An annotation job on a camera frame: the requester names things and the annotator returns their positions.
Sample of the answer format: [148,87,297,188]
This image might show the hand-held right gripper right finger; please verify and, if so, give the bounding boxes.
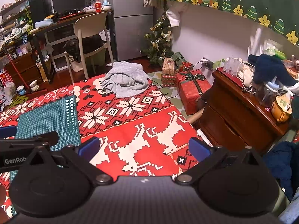
[174,137,265,186]

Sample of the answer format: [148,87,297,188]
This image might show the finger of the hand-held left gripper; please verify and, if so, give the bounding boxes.
[0,126,17,139]
[0,131,59,150]

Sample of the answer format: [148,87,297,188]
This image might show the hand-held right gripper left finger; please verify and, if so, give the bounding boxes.
[28,136,114,186]

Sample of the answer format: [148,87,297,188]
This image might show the grey sweater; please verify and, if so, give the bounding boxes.
[100,61,150,98]

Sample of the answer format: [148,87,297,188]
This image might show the green cutting mat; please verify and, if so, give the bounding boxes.
[9,95,82,216]

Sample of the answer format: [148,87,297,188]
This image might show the yellow-green plastic stencil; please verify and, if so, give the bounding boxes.
[9,94,28,108]

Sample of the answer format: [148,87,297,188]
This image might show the white plastic bag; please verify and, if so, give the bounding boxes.
[3,83,17,101]

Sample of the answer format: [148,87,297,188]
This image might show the wooden nightstand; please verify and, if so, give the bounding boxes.
[197,66,292,154]

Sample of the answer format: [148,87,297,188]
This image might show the red cardboard box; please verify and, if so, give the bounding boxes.
[0,69,13,87]

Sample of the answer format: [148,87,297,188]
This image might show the large red gift box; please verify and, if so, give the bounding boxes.
[176,71,212,116]

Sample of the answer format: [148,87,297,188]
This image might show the green checkered floor mat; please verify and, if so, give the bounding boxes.
[147,71,187,116]

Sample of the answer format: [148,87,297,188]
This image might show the red patterned blanket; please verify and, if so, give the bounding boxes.
[0,73,206,217]

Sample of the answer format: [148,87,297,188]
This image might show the brown wooden drawer cabinet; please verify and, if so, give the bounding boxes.
[5,51,44,87]

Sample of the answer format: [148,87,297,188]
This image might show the red dotted gift box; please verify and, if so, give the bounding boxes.
[161,74,178,88]

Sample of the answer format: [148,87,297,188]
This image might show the white tote bag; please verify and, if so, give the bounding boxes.
[69,56,83,73]

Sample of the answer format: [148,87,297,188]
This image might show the dark blue fleece blanket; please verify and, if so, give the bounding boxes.
[264,141,299,201]

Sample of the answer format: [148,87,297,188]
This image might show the clear bottle blue lid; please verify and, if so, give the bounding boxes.
[259,76,279,105]

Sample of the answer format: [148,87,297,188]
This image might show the clear glass cups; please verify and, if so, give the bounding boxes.
[222,56,243,75]

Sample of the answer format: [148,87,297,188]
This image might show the orange cartoon jar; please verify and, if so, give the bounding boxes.
[271,94,293,124]

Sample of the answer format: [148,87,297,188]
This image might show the green gift box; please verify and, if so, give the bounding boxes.
[171,52,186,69]

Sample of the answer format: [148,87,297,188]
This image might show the white drawer unit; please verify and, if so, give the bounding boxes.
[44,26,78,72]

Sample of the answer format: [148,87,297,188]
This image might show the dark blue plush cloth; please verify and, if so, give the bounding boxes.
[248,54,298,87]

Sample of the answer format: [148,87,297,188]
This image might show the small Christmas tree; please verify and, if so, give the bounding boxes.
[140,2,174,67]

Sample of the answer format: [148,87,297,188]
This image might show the light blue folded cloth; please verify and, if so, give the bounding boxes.
[35,19,55,28]

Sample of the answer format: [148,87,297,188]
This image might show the black desk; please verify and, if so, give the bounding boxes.
[30,9,116,84]

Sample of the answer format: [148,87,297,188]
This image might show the black shelf rack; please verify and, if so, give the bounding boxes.
[0,0,54,59]

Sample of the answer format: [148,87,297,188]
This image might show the beige plastic chair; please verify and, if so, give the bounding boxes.
[64,12,115,80]

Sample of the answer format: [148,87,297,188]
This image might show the grey refrigerator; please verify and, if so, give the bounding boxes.
[104,0,155,62]

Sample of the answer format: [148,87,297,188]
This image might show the black computer tower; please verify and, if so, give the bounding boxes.
[29,0,53,28]

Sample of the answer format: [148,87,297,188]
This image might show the white hanging cloth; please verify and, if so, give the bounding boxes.
[167,9,181,27]

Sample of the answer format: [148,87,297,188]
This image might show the red broom handle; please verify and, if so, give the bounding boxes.
[2,44,30,89]

